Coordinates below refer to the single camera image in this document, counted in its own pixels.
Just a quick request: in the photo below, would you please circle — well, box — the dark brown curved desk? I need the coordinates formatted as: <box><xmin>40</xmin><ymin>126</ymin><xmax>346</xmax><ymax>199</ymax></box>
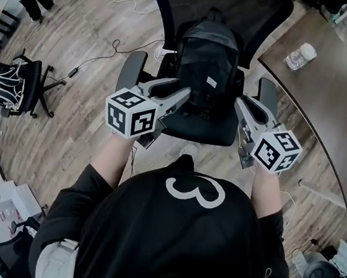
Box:
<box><xmin>241</xmin><ymin>2</ymin><xmax>347</xmax><ymax>215</ymax></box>

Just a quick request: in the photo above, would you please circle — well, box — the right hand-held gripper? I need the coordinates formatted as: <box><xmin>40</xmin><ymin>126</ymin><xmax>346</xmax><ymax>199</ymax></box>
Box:
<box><xmin>226</xmin><ymin>93</ymin><xmax>309</xmax><ymax>179</ymax></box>

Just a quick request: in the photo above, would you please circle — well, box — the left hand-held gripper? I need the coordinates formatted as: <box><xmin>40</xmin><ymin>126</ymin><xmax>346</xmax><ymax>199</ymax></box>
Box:
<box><xmin>100</xmin><ymin>70</ymin><xmax>194</xmax><ymax>154</ymax></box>

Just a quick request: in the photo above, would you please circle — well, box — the black cable with adapter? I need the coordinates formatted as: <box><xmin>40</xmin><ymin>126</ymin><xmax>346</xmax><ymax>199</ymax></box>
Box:
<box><xmin>47</xmin><ymin>31</ymin><xmax>167</xmax><ymax>93</ymax></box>

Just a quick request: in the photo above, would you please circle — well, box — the black backpack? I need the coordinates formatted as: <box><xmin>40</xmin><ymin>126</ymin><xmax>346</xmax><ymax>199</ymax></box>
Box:
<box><xmin>168</xmin><ymin>4</ymin><xmax>247</xmax><ymax>123</ymax></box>

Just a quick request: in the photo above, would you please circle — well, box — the white sneaker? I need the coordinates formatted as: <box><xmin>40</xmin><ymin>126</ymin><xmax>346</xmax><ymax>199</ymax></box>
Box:
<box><xmin>178</xmin><ymin>142</ymin><xmax>200</xmax><ymax>161</ymax></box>

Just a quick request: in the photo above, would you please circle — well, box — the person's left forearm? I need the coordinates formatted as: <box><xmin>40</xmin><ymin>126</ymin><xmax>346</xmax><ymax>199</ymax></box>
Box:
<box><xmin>88</xmin><ymin>130</ymin><xmax>138</xmax><ymax>191</ymax></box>

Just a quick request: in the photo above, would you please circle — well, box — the black and white patterned garment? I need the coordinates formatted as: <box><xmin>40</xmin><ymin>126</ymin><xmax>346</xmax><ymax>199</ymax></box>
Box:
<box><xmin>0</xmin><ymin>59</ymin><xmax>28</xmax><ymax>110</ymax></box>

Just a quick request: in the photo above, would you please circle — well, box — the person's black printed t-shirt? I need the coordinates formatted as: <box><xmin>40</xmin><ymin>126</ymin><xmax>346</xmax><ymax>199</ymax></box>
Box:
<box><xmin>26</xmin><ymin>138</ymin><xmax>306</xmax><ymax>278</ymax></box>

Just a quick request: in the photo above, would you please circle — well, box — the person's right forearm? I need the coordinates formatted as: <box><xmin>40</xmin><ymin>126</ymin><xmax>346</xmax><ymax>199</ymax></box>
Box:
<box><xmin>246</xmin><ymin>167</ymin><xmax>286</xmax><ymax>222</ymax></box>

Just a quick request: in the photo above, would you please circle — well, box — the clear jar with white lid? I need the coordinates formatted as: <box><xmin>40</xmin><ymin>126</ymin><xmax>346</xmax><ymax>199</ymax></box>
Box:
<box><xmin>284</xmin><ymin>40</ymin><xmax>319</xmax><ymax>74</ymax></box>

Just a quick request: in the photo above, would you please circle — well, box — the black mesh office chair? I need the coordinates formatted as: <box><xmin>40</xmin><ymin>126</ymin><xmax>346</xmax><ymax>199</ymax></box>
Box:
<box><xmin>111</xmin><ymin>0</ymin><xmax>295</xmax><ymax>153</ymax></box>

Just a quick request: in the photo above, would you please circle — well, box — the white cardboard box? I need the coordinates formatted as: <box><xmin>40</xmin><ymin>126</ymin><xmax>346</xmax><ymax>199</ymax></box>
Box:
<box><xmin>7</xmin><ymin>180</ymin><xmax>46</xmax><ymax>224</ymax></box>

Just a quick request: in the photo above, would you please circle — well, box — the black swivel chair with garment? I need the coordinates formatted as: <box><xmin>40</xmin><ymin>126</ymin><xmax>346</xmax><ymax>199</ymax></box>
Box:
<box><xmin>0</xmin><ymin>46</ymin><xmax>71</xmax><ymax>124</ymax></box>

